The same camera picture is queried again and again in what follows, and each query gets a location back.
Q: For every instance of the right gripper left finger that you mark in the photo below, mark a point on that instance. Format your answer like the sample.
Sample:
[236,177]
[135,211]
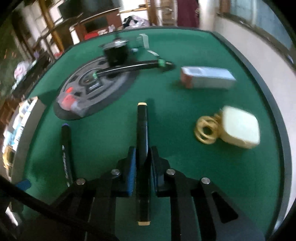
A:
[86,210]

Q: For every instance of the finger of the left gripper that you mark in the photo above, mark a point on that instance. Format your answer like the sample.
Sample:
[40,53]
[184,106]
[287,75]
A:
[24,184]

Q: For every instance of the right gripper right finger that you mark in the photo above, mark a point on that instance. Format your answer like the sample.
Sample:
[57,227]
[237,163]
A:
[199,209]

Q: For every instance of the yellow-tipped black marker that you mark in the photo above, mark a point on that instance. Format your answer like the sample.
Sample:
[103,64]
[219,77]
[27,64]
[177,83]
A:
[143,166]

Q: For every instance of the purple-tipped black marker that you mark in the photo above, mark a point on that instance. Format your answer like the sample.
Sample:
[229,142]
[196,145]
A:
[67,154]

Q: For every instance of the brown cardboard box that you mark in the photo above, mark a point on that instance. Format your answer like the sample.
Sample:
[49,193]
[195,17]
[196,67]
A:
[18,135]

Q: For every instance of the dark side table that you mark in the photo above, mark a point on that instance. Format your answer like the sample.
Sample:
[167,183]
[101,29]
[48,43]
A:
[32,77]

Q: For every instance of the red item plastic bag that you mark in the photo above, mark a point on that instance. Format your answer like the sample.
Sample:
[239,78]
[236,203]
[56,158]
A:
[71,103]

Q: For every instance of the cream earbud case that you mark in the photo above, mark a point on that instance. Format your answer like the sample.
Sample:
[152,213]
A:
[239,128]

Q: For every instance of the round grey table centre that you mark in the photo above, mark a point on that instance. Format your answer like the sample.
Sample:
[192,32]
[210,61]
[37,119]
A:
[91,92]

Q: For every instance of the grey red-ended box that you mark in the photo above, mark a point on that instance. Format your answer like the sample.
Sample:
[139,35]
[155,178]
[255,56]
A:
[206,77]

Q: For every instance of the black stepper motor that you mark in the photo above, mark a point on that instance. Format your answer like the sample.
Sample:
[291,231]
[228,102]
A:
[117,51]

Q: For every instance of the green-tipped black marker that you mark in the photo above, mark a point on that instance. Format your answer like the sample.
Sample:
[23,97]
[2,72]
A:
[141,65]

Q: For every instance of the black television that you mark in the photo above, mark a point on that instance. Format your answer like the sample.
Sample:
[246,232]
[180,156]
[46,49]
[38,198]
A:
[72,8]

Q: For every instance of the wooden chair with red cloth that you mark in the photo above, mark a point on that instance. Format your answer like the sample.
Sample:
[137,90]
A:
[183,13]

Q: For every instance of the yellow coiled keychain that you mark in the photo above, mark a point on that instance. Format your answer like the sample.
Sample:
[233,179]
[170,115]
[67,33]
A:
[208,128]

